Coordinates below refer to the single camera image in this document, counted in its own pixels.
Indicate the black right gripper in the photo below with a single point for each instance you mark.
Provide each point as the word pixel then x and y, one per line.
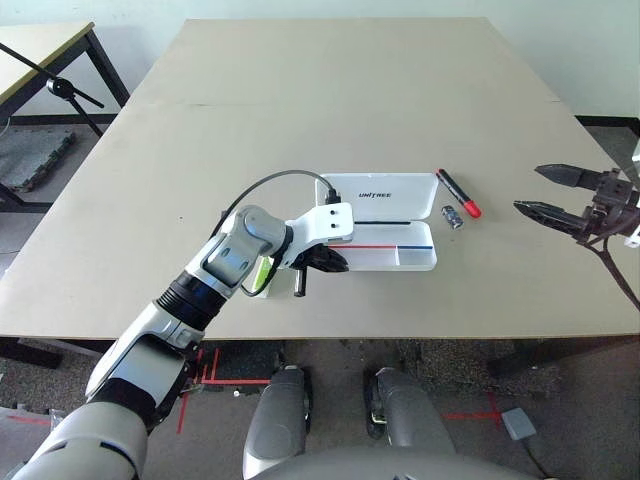
pixel 612 205

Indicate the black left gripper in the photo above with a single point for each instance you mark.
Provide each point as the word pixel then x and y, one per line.
pixel 309 257

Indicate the green and white highlighter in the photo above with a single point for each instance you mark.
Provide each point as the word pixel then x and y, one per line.
pixel 261 275

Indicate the white plastic pencil case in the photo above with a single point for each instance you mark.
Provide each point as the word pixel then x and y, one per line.
pixel 385 197

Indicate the black marker with red cap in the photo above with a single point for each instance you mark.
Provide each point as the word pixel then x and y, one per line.
pixel 457 192

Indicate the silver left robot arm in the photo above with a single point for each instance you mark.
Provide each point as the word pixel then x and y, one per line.
pixel 225 260

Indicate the black table foot bar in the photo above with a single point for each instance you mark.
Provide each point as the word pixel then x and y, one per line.
pixel 550 360
pixel 30 352

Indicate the red floor tape lines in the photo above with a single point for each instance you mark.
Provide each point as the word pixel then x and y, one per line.
pixel 205 372

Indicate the grey left robot leg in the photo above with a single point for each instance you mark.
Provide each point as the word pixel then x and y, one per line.
pixel 275 420

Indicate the grey robot leg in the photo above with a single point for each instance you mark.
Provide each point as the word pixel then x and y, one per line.
pixel 275 420
pixel 410 415

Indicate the grey right robot leg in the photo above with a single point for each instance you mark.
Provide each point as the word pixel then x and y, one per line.
pixel 410 415

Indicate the grey robot torso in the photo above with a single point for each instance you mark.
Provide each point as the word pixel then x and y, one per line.
pixel 370 465

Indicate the red floor tape cross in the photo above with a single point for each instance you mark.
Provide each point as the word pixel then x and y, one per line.
pixel 475 415

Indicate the grey foot pedal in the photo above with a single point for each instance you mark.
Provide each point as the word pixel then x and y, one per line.
pixel 520 424

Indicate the dark rubber floor mat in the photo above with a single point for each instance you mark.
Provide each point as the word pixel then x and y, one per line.
pixel 30 160

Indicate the black tripod stand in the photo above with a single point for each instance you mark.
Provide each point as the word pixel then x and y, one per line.
pixel 62 87

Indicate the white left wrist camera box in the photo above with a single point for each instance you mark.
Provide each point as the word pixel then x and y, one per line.
pixel 325 222

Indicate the wood side table black frame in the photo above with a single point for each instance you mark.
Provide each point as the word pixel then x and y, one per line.
pixel 45 45

